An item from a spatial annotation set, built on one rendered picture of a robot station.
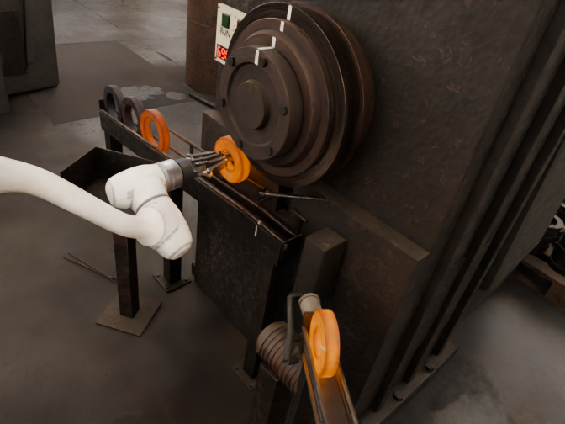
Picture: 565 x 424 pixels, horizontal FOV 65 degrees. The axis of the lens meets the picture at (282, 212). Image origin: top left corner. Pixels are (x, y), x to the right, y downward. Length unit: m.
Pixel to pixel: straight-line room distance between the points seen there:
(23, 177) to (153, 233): 0.33
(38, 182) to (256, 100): 0.52
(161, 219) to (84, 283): 1.09
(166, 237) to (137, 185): 0.17
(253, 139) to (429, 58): 0.46
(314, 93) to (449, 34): 0.31
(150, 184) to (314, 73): 0.54
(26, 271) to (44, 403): 0.70
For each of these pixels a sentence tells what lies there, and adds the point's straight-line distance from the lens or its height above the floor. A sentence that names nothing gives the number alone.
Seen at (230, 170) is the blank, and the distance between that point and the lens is 1.48.
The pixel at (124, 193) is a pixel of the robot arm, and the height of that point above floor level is 0.84.
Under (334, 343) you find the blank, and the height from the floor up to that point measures 0.77.
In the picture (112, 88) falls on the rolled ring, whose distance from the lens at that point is 2.20.
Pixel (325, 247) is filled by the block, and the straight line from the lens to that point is 1.22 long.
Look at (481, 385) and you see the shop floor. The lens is 2.20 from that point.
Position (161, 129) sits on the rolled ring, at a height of 0.74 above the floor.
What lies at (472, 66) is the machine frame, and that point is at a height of 1.33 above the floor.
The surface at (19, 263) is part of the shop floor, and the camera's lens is 2.41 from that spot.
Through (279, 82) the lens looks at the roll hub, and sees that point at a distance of 1.06.
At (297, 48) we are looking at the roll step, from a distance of 1.09.
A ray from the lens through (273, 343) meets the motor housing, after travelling 1.32.
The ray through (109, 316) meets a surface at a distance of 2.07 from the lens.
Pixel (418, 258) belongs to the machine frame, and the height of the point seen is 0.87.
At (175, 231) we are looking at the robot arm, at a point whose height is 0.80.
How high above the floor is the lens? 1.55
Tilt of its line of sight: 35 degrees down
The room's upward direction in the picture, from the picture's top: 10 degrees clockwise
